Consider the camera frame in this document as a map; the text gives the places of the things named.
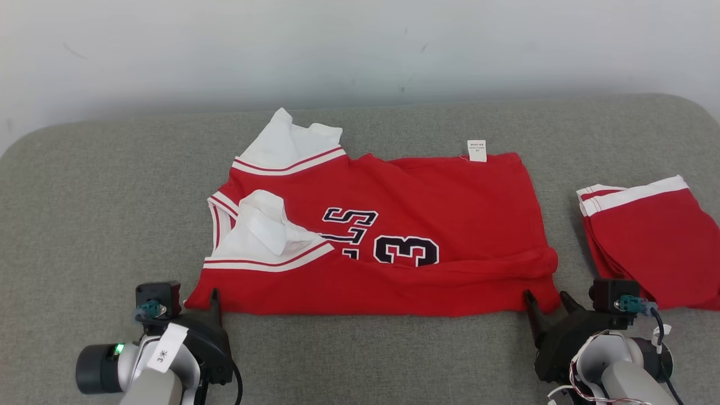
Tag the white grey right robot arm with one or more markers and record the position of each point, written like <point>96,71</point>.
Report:
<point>635,388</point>

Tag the red white basketball shorts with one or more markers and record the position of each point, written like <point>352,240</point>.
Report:
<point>658,242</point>

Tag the white paper label tag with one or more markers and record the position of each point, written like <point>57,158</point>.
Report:
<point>166,349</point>

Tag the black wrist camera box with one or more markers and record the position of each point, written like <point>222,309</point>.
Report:
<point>160,292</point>
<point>607,295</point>

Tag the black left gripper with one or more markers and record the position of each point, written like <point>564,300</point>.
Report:
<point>214,354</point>

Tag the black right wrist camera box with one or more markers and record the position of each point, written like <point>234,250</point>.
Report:
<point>607,295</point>

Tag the red white basketball jersey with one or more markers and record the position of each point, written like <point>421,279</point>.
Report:
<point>422,191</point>

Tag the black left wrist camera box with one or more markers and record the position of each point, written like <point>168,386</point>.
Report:
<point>160,292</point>

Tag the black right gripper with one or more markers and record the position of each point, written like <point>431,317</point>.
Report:
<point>557,354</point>

